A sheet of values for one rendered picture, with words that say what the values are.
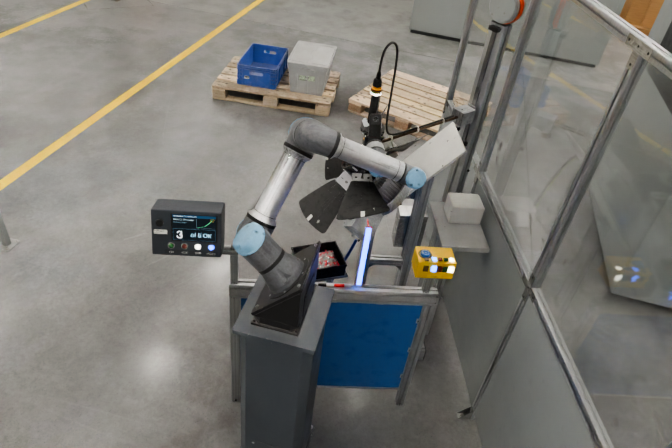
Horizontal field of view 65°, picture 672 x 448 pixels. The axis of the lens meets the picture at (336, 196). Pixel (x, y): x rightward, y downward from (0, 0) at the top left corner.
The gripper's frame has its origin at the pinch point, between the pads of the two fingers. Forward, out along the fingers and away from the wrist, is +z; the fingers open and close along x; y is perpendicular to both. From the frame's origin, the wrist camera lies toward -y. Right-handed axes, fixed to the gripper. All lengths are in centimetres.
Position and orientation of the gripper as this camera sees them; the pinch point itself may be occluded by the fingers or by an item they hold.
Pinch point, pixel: (371, 118)
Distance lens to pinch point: 227.1
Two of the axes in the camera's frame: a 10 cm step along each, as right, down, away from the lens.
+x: 9.9, 0.5, 0.9
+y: -0.9, 7.9, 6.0
